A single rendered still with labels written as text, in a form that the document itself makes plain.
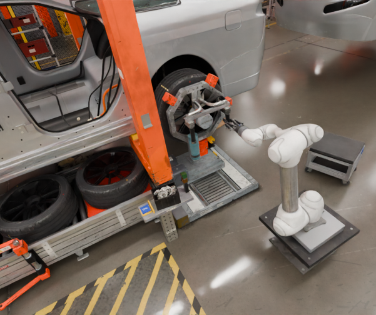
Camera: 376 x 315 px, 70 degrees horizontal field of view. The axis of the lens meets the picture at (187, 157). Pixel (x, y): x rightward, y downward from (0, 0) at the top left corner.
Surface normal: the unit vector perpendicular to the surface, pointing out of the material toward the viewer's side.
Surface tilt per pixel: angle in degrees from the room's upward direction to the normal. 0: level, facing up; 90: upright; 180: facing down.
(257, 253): 0
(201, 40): 90
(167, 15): 80
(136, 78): 90
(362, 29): 101
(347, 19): 90
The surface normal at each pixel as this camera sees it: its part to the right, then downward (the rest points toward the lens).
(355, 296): -0.13, -0.77
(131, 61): 0.45, 0.52
